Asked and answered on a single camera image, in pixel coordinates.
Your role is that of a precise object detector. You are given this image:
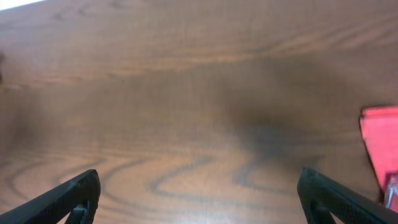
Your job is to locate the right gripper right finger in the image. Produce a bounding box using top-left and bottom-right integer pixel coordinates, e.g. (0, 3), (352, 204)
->
(297, 167), (397, 224)

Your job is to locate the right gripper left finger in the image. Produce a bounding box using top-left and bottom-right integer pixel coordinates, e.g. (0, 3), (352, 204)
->
(1, 169), (101, 224)

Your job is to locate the red printed t-shirt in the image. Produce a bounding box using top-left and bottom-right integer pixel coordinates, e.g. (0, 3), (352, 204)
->
(359, 106), (397, 212)

